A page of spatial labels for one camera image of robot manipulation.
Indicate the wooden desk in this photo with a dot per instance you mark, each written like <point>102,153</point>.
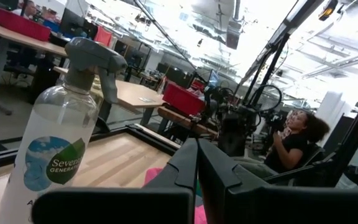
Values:
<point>135,93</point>
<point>20,39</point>

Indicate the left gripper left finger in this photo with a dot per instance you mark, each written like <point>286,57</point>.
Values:
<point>120,205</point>

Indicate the red chair back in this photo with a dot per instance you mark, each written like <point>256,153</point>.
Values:
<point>103,35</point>

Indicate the black frame post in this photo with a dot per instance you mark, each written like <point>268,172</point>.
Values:
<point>356,130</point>
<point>267,68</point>

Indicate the black table edge frame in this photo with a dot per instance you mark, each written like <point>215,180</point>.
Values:
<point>73,144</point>

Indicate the black computer monitor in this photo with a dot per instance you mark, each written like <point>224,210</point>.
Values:
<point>75,23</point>

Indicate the black frame light bar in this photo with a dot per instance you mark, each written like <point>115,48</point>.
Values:
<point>286,25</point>

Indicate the spray bottle with black nozzle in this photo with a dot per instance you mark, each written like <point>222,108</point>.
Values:
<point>57,124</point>

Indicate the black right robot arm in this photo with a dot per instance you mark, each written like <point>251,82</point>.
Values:
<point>236,130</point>

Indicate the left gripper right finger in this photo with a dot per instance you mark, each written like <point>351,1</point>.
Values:
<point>275,207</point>

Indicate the pink microfiber towel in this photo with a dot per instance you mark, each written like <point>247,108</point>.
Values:
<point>151,175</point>

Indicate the person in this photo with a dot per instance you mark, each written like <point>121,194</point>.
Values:
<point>294,146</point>
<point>28,7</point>

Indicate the red plastic bin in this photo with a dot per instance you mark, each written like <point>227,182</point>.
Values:
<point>182,99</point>
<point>17,25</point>

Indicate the wooden workbench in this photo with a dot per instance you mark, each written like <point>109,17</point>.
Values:
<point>182,119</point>

